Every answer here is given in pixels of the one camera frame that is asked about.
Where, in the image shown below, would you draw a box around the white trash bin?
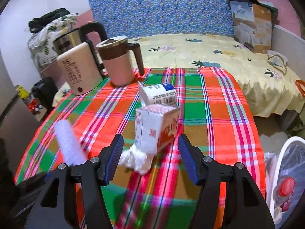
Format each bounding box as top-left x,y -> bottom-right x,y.
264,136 -> 304,228

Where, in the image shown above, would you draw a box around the pink mug brown lid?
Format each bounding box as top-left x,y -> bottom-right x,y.
96,36 -> 145,87

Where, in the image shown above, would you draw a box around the black clothes on quilt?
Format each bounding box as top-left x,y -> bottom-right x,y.
28,8 -> 70,34

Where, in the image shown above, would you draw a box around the white blue yogurt cup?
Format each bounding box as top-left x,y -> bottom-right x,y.
137,81 -> 177,107

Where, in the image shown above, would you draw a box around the white tissue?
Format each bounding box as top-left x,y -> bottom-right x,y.
118,144 -> 154,175

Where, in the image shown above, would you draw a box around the red white milk carton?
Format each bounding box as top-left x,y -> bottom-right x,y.
134,104 -> 180,156

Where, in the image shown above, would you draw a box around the blue floral headboard cushion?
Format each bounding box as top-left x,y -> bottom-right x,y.
88,0 -> 233,38

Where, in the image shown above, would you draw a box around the white bubble wrap roll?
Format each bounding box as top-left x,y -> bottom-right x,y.
54,119 -> 87,166

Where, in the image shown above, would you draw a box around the clear plastic bottle red cap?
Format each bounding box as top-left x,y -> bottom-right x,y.
275,175 -> 295,212

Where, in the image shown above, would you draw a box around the colourful plaid tablecloth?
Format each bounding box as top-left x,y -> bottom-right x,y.
14,67 -> 266,228

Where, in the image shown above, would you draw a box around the rope handle bag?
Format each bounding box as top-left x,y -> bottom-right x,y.
267,50 -> 287,76

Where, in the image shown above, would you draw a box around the pineapple print folded quilt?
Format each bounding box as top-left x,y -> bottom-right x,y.
27,14 -> 78,72

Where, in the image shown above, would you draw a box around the yellow pineapple bed sheet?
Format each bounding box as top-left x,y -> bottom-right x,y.
52,33 -> 305,119

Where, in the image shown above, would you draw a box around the bedding package box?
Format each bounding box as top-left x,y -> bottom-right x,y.
227,0 -> 278,54

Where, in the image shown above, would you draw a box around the black object at left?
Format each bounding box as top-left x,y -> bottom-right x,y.
31,77 -> 58,111

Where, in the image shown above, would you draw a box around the white board panel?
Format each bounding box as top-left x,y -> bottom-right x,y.
271,25 -> 305,80

